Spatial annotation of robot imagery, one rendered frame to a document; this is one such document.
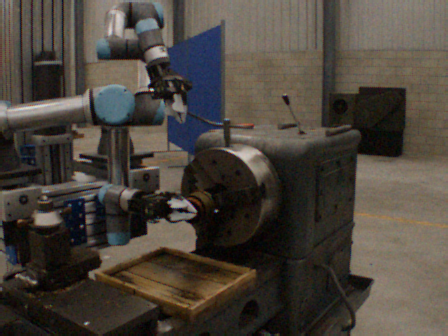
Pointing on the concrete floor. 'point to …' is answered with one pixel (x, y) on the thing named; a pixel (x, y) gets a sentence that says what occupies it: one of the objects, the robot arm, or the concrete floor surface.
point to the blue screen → (193, 51)
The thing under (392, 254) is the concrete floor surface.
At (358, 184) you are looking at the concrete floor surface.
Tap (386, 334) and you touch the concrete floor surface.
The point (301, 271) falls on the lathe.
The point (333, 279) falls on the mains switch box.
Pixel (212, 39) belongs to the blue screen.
